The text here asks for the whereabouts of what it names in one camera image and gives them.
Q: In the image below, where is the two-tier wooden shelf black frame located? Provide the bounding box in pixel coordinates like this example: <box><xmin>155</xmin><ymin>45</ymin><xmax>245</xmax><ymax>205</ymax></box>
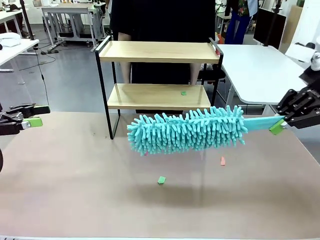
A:
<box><xmin>94</xmin><ymin>34</ymin><xmax>224</xmax><ymax>141</ymax></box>

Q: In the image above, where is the grey metal workbench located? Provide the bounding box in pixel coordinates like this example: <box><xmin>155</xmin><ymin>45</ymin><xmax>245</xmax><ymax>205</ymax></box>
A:
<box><xmin>41</xmin><ymin>2</ymin><xmax>107</xmax><ymax>48</ymax></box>

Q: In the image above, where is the brown cardboard sheet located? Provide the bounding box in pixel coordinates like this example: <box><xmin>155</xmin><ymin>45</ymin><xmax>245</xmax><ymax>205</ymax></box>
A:
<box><xmin>284</xmin><ymin>4</ymin><xmax>304</xmax><ymax>46</ymax></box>

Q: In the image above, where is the black floor cable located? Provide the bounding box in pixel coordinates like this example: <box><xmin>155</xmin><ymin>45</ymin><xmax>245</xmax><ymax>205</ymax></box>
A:
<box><xmin>34</xmin><ymin>46</ymin><xmax>57</xmax><ymax>107</ymax></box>

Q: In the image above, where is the large white table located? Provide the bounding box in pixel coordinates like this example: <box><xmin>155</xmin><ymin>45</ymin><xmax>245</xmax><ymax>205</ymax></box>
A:
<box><xmin>216</xmin><ymin>44</ymin><xmax>312</xmax><ymax>118</ymax></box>

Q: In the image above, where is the black tripod pole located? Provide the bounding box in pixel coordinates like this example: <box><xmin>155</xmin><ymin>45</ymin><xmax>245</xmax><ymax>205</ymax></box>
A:
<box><xmin>19</xmin><ymin>0</ymin><xmax>35</xmax><ymax>41</ymax></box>

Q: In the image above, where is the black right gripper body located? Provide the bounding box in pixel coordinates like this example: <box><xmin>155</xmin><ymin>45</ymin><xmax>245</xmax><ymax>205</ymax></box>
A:
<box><xmin>289</xmin><ymin>84</ymin><xmax>320</xmax><ymax>130</ymax></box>

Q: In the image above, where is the person right forearm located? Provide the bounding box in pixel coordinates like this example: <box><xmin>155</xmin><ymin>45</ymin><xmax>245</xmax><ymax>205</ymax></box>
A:
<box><xmin>117</xmin><ymin>32</ymin><xmax>133</xmax><ymax>84</ymax></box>

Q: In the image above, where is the black office chair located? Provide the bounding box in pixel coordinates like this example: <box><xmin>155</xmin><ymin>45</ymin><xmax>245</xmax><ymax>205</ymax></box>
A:
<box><xmin>199</xmin><ymin>63</ymin><xmax>227</xmax><ymax>86</ymax></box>

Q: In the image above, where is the black stand pole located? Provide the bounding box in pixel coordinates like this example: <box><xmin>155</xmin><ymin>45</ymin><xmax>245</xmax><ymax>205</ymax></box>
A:
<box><xmin>264</xmin><ymin>0</ymin><xmax>283</xmax><ymax>48</ymax></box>

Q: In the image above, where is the white cloth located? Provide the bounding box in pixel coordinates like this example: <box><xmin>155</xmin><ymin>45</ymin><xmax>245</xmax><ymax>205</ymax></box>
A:
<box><xmin>0</xmin><ymin>32</ymin><xmax>22</xmax><ymax>48</ymax></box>

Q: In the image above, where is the person in blue trousers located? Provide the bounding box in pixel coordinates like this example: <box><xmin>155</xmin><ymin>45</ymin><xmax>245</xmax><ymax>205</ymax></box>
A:
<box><xmin>223</xmin><ymin>0</ymin><xmax>259</xmax><ymax>45</ymax></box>

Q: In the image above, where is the person torso in black shirt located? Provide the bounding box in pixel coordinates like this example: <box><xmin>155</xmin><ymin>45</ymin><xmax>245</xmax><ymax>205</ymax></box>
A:
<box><xmin>109</xmin><ymin>0</ymin><xmax>217</xmax><ymax>115</ymax></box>

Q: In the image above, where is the teal chenille duster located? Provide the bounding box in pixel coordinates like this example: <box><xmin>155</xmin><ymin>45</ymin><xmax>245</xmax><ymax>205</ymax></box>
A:
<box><xmin>126</xmin><ymin>105</ymin><xmax>286</xmax><ymax>157</ymax></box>

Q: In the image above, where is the black monitor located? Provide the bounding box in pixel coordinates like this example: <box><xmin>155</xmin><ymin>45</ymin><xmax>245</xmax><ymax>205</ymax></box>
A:
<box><xmin>253</xmin><ymin>7</ymin><xmax>287</xmax><ymax>50</ymax></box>

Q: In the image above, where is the distant white desk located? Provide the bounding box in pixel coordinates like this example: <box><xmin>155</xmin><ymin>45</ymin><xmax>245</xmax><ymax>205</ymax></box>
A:
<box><xmin>0</xmin><ymin>9</ymin><xmax>24</xmax><ymax>35</ymax></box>

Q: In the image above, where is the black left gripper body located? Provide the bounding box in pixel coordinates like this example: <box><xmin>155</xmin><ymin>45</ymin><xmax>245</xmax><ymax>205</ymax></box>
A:
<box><xmin>0</xmin><ymin>110</ymin><xmax>24</xmax><ymax>136</ymax></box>

